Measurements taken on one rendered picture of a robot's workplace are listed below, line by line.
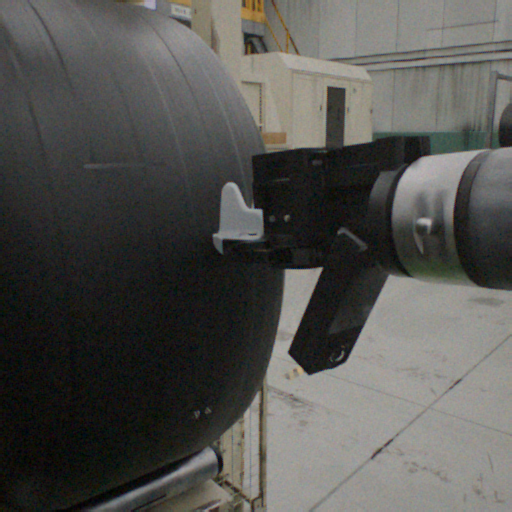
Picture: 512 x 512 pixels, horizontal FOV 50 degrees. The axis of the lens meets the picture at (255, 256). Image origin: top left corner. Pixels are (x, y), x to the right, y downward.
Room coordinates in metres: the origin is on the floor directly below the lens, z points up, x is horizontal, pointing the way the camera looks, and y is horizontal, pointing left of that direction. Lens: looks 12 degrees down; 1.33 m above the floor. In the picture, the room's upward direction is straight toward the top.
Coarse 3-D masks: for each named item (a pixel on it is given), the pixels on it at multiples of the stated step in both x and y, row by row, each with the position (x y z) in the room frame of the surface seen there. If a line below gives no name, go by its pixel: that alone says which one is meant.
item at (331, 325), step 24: (336, 240) 0.34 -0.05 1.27; (360, 240) 0.34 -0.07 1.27; (336, 264) 0.34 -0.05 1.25; (360, 264) 0.33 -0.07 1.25; (336, 288) 0.34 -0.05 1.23; (360, 288) 0.35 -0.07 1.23; (312, 312) 0.36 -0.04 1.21; (336, 312) 0.34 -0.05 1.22; (360, 312) 0.36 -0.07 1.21; (312, 336) 0.36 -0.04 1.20; (336, 336) 0.36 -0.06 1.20; (312, 360) 0.35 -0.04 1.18; (336, 360) 0.36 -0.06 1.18
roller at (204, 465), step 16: (208, 448) 0.66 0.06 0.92; (176, 464) 0.62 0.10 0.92; (192, 464) 0.63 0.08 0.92; (208, 464) 0.64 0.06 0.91; (144, 480) 0.59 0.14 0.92; (160, 480) 0.60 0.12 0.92; (176, 480) 0.61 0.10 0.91; (192, 480) 0.62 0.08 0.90; (96, 496) 0.56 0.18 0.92; (112, 496) 0.56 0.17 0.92; (128, 496) 0.57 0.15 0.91; (144, 496) 0.58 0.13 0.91; (160, 496) 0.59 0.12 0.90
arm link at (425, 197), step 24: (408, 168) 0.31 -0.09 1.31; (432, 168) 0.30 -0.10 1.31; (456, 168) 0.29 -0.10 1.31; (408, 192) 0.30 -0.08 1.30; (432, 192) 0.29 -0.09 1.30; (456, 192) 0.27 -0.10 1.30; (408, 216) 0.29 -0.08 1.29; (432, 216) 0.28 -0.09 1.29; (408, 240) 0.29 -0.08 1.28; (432, 240) 0.28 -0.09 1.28; (408, 264) 0.30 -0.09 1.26; (432, 264) 0.29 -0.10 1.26; (456, 264) 0.27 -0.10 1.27
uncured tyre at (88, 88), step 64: (0, 0) 0.52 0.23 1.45; (64, 0) 0.57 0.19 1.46; (0, 64) 0.46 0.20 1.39; (64, 64) 0.48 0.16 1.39; (128, 64) 0.52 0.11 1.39; (192, 64) 0.57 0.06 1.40; (0, 128) 0.43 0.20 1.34; (64, 128) 0.44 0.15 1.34; (128, 128) 0.47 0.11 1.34; (192, 128) 0.51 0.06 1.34; (256, 128) 0.58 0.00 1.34; (0, 192) 0.41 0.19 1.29; (64, 192) 0.42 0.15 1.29; (128, 192) 0.44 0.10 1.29; (192, 192) 0.48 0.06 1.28; (0, 256) 0.40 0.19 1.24; (64, 256) 0.40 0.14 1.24; (128, 256) 0.43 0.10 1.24; (192, 256) 0.47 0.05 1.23; (0, 320) 0.40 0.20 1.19; (64, 320) 0.40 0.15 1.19; (128, 320) 0.42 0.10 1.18; (192, 320) 0.46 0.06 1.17; (256, 320) 0.51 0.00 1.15; (0, 384) 0.41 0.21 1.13; (64, 384) 0.40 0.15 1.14; (128, 384) 0.43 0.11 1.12; (192, 384) 0.48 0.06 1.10; (256, 384) 0.55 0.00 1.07; (0, 448) 0.43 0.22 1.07; (64, 448) 0.42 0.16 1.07; (128, 448) 0.46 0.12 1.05; (192, 448) 0.55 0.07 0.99
